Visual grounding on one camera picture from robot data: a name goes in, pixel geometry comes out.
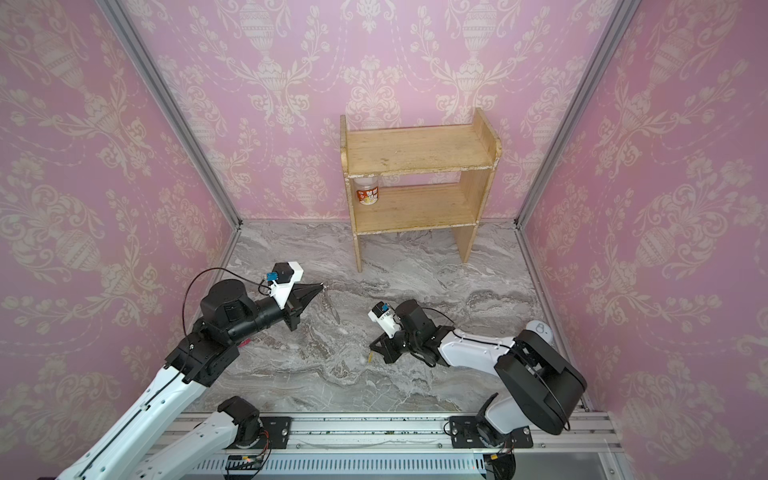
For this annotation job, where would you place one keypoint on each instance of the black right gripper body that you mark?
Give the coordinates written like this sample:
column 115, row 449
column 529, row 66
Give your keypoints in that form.
column 390, row 346

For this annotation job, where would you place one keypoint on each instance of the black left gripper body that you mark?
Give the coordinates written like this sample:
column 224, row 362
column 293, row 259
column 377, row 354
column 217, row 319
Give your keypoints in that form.
column 289, row 317

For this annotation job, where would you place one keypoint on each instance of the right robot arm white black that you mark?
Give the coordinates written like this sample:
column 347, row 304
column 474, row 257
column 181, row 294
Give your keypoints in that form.
column 542, row 388

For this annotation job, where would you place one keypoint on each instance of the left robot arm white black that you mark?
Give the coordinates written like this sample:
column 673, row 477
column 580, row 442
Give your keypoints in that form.
column 229, row 317

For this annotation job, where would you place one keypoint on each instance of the small jar red label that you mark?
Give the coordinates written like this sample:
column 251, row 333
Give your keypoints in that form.
column 366, row 190

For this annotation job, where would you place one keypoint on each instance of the white yellow round tin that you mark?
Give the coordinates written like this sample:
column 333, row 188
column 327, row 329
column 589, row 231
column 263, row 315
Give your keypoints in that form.
column 542, row 329

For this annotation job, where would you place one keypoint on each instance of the wooden two-tier shelf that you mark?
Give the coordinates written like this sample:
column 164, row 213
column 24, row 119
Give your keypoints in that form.
column 472, row 150

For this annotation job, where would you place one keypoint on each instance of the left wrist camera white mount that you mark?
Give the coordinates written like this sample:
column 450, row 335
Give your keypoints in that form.
column 281, row 280

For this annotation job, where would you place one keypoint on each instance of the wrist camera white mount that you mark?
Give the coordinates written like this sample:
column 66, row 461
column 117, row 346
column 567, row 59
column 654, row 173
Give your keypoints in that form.
column 384, row 316
column 281, row 280

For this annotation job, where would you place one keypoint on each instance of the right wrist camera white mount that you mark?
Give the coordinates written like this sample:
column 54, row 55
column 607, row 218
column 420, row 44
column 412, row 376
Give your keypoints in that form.
column 384, row 316

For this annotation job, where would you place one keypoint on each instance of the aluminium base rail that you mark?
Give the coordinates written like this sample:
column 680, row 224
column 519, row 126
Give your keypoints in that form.
column 397, row 446

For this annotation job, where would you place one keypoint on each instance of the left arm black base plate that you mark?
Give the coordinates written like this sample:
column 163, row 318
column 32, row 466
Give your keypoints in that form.
column 270, row 432

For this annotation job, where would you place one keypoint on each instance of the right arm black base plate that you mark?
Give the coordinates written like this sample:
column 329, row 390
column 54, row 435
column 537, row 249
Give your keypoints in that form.
column 467, row 432

